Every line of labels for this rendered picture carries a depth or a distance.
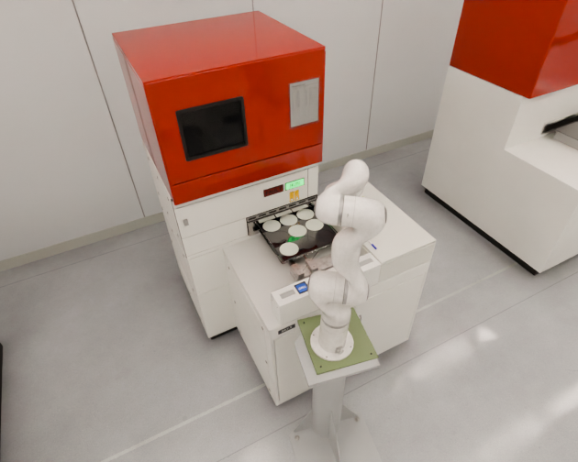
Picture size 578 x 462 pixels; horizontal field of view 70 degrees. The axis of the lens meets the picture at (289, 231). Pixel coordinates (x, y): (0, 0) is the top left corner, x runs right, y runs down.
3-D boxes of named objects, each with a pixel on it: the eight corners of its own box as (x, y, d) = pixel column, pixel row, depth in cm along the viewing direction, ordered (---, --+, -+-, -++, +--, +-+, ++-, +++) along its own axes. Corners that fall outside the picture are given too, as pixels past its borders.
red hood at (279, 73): (141, 138, 245) (110, 32, 206) (265, 109, 271) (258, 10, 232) (175, 206, 194) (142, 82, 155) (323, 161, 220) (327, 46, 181)
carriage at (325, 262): (289, 273, 211) (289, 269, 209) (350, 249, 222) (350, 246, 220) (296, 283, 205) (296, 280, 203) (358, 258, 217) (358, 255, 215)
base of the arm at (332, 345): (361, 351, 178) (367, 325, 166) (323, 368, 172) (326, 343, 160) (339, 318, 191) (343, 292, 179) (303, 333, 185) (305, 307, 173)
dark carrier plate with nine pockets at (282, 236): (256, 223, 234) (256, 223, 234) (309, 205, 246) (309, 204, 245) (283, 261, 211) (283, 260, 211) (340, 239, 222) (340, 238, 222)
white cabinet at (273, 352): (237, 334, 285) (221, 248, 231) (354, 283, 316) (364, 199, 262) (277, 415, 241) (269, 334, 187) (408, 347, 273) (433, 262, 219)
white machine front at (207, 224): (185, 257, 226) (170, 199, 199) (315, 213, 252) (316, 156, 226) (187, 260, 224) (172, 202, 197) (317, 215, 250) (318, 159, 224)
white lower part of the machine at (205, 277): (181, 278, 326) (156, 193, 272) (274, 244, 352) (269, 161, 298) (210, 346, 278) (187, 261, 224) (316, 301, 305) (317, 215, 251)
